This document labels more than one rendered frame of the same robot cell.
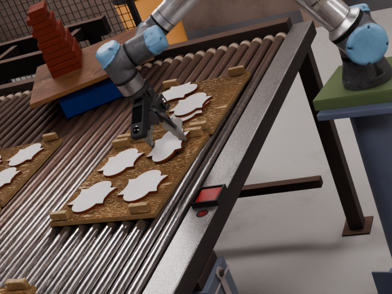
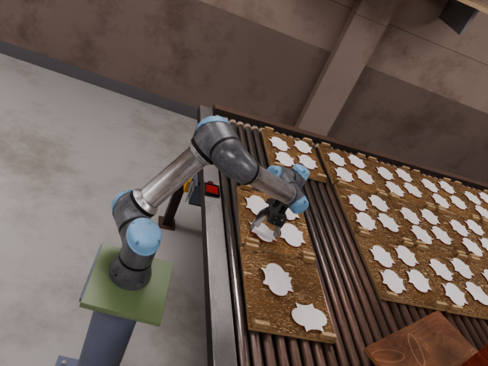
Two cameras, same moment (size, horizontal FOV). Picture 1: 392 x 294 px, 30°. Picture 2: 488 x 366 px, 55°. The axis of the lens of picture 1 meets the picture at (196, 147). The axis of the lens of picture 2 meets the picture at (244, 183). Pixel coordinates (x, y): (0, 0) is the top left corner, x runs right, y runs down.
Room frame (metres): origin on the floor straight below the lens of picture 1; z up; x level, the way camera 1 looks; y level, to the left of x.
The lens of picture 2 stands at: (2.95, -1.29, 2.20)
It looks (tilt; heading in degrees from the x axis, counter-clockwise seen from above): 33 degrees down; 131
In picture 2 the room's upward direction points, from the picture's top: 25 degrees clockwise
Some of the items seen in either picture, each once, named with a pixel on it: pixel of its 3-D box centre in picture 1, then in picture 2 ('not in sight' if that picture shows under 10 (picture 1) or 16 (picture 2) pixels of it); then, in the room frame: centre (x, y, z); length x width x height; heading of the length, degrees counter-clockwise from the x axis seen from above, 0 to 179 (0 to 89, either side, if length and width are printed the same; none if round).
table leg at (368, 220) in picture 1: (331, 142); not in sight; (2.63, -0.51, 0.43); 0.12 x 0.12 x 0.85; 61
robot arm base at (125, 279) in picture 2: (363, 64); (133, 264); (2.02, -0.56, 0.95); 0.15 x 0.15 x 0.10
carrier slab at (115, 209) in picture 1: (132, 178); (273, 221); (1.94, 0.21, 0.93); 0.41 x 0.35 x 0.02; 148
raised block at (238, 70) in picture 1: (237, 70); (261, 324); (2.40, -0.23, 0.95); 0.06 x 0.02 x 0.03; 59
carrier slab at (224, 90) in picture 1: (185, 108); (285, 292); (2.30, -0.02, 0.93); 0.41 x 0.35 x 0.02; 149
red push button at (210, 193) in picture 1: (209, 196); (211, 189); (1.67, 0.02, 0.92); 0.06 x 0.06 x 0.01; 61
